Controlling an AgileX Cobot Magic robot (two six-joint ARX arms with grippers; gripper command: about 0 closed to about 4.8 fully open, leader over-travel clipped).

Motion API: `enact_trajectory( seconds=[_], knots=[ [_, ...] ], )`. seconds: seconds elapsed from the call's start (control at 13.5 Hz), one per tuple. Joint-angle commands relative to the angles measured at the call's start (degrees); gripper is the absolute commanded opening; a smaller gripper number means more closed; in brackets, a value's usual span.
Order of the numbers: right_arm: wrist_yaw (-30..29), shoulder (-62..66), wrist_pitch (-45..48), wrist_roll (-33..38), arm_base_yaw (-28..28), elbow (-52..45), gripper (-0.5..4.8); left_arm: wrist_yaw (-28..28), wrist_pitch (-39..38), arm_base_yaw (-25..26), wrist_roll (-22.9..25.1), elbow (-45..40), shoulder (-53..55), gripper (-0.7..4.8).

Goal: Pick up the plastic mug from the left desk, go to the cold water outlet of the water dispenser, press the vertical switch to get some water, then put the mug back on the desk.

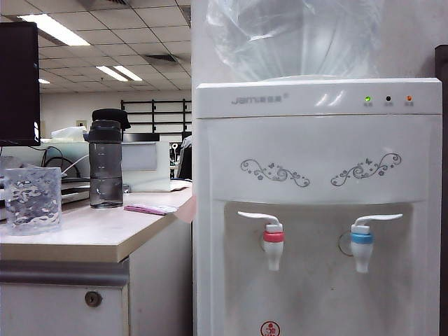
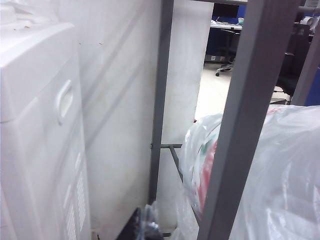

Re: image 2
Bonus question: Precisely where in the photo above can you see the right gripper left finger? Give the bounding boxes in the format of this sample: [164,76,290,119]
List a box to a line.
[119,207,144,240]

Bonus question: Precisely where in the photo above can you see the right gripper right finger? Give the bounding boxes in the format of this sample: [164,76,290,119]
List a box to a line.
[144,211,161,240]

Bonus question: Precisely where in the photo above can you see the white water dispenser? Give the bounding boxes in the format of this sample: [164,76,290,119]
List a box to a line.
[0,22,92,240]

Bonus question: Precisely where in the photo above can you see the clear plastic bag red contents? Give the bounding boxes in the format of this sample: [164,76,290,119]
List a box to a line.
[174,104,320,240]

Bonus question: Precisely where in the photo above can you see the black office chair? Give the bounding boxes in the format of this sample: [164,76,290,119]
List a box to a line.
[215,27,237,77]
[273,67,294,103]

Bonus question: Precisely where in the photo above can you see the blue office partition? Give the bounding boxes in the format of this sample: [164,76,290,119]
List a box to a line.
[206,0,251,62]

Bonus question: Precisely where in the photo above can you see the grey metal rack frame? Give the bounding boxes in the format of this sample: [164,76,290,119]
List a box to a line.
[149,0,320,240]

